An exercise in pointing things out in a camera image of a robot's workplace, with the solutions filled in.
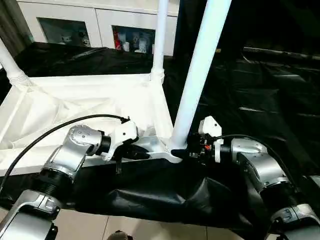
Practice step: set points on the grey curtain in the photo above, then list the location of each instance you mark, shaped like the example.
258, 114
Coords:
12, 25

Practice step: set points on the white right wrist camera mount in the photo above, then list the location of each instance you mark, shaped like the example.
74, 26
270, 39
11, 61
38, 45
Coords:
210, 126

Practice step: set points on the black case with yellow label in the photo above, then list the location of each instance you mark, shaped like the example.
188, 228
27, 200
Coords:
265, 22

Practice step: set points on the white cabinet with glass doors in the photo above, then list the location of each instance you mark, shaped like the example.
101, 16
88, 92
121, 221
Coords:
100, 25

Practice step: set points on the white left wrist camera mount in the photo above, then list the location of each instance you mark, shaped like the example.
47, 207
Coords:
125, 134

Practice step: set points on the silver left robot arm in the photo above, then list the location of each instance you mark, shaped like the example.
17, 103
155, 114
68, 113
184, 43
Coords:
75, 147

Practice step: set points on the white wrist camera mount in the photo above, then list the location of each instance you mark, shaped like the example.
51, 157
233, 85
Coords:
125, 134
210, 126

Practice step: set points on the black mat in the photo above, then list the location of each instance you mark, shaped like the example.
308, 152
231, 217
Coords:
150, 200

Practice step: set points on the long black bar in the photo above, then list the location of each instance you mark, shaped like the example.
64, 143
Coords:
282, 53

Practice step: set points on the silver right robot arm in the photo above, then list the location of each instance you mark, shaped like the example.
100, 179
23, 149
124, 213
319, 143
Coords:
260, 160

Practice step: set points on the white plastic table top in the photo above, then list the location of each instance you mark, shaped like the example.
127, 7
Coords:
75, 100

